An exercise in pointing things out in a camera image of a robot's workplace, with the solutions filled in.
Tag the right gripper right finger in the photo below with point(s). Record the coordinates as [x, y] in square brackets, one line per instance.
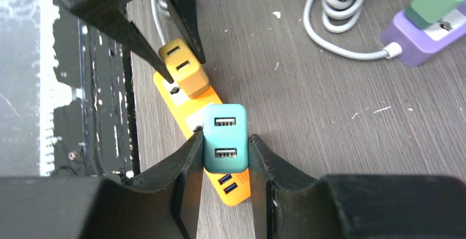
[288, 203]

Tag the teal plug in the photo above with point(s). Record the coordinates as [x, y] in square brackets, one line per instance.
[225, 132]

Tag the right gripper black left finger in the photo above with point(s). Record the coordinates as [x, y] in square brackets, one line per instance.
[161, 202]

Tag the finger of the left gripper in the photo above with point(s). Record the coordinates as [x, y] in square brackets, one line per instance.
[184, 15]

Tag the purple power strip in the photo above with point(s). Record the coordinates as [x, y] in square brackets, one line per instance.
[419, 45]

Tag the orange power strip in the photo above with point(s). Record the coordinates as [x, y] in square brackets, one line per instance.
[233, 189]

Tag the yellow plug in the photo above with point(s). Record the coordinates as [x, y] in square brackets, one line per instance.
[184, 67]

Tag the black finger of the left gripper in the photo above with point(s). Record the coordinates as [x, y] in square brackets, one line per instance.
[107, 16]

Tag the green plug on purple strip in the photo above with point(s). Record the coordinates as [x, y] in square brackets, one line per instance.
[424, 13]

